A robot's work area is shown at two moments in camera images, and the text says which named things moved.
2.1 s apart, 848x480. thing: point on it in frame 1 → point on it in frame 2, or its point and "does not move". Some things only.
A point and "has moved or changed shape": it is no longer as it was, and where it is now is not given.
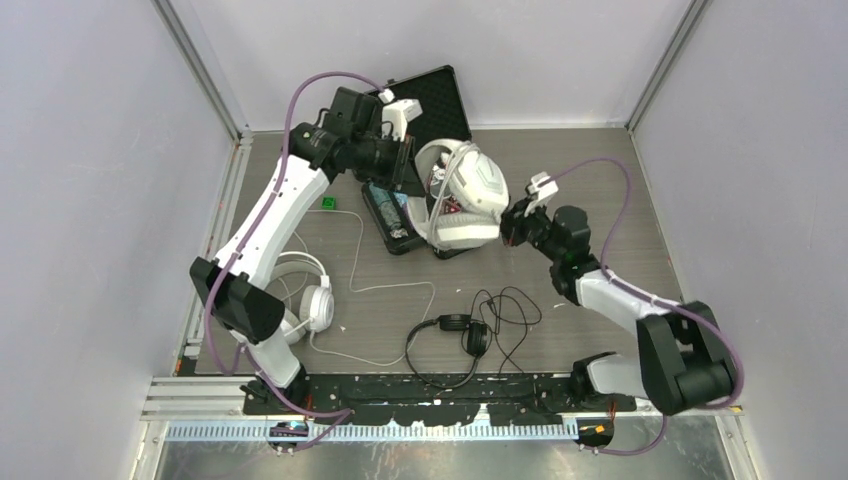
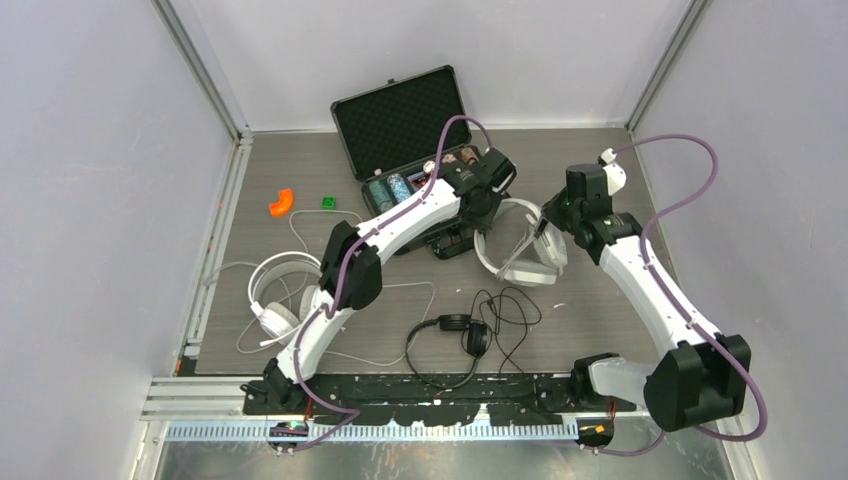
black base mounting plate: [403, 399] does not move
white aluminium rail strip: [376, 433] does not move
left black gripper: [403, 173] → [483, 222]
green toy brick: [328, 202] does not move
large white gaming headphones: [463, 195] has moved or changed shape
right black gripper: [514, 222] → [551, 212]
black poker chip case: [444, 118] does not move
